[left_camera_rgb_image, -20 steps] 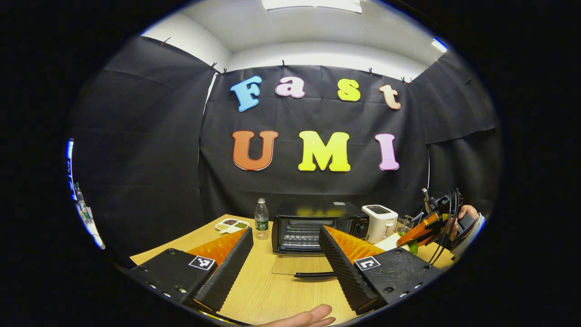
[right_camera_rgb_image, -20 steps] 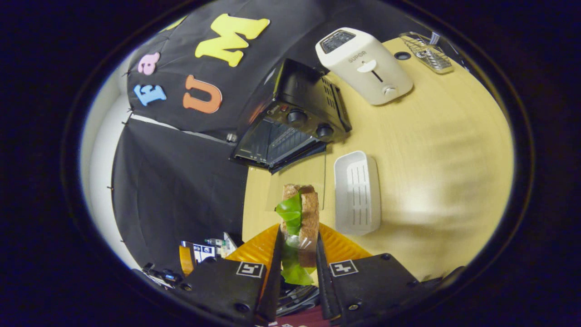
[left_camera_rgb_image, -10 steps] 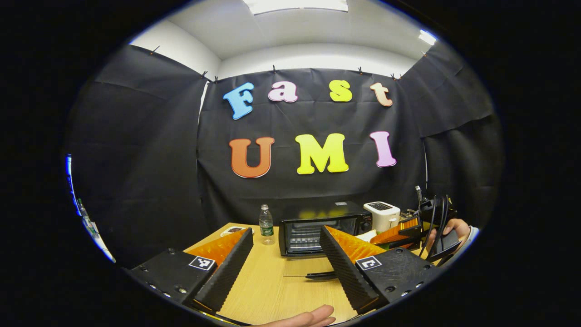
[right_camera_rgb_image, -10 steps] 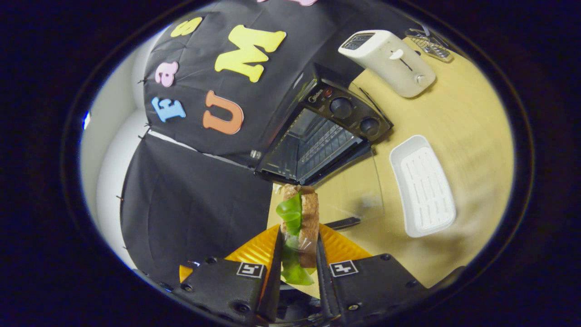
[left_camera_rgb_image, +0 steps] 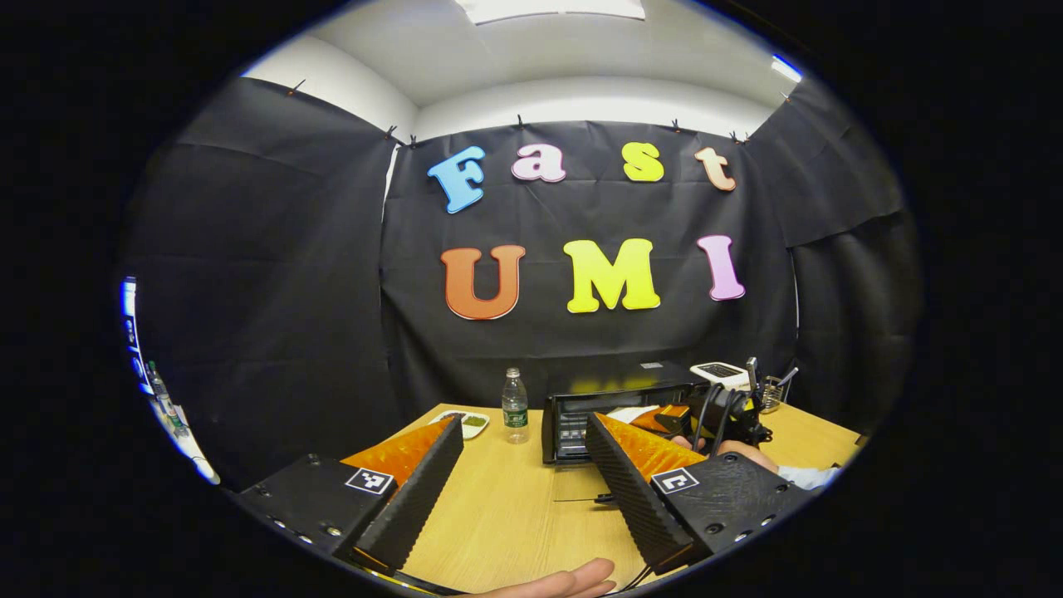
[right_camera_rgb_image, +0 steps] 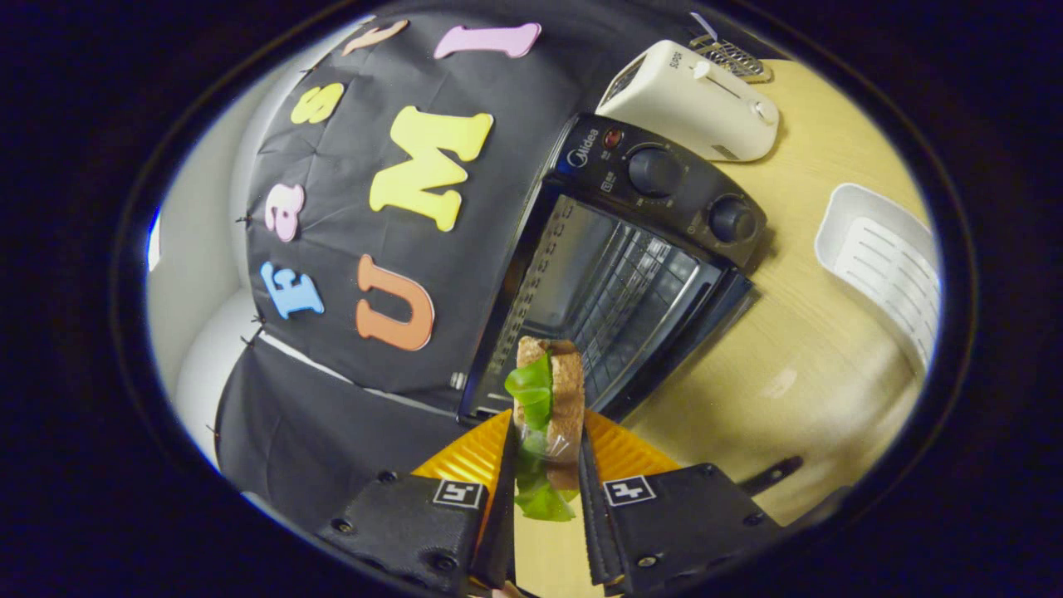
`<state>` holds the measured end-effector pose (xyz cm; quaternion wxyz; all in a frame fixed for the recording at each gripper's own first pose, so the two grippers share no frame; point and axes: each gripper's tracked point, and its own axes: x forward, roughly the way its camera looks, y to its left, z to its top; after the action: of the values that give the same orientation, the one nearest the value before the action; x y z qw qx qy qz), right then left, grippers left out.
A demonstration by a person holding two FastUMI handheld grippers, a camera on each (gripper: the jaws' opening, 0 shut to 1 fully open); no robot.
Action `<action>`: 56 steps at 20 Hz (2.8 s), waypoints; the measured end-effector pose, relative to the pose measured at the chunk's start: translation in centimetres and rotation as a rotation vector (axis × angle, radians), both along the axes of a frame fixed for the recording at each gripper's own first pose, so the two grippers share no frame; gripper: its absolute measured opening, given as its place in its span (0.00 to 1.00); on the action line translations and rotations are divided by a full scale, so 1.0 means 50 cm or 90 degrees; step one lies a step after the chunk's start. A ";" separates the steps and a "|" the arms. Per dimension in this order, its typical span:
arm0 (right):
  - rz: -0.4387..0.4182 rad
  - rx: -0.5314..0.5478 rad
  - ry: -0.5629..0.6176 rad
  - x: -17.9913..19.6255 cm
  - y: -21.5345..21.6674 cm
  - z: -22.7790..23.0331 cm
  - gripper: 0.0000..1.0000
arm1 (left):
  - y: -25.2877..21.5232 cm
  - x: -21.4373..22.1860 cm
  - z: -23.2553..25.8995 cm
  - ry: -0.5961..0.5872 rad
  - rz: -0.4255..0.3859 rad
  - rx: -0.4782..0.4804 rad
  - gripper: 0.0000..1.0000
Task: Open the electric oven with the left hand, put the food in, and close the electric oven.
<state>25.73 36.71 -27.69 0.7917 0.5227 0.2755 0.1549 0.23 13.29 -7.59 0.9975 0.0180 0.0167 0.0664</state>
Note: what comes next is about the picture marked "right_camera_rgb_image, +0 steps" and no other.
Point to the lettuce sandwich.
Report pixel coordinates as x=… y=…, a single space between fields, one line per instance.
x=565 y=390

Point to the white toaster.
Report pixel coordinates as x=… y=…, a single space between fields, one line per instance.
x=681 y=104

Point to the black electric oven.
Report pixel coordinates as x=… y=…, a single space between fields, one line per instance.
x=673 y=199

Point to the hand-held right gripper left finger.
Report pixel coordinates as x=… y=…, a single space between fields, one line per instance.
x=501 y=540

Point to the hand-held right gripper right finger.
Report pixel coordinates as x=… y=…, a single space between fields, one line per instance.
x=591 y=531

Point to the white plastic container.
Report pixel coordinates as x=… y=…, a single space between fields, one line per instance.
x=889 y=266

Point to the metal spoon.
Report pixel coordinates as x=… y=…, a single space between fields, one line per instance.
x=704 y=25

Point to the black backdrop cloth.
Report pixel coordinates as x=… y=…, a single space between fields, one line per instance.
x=332 y=415

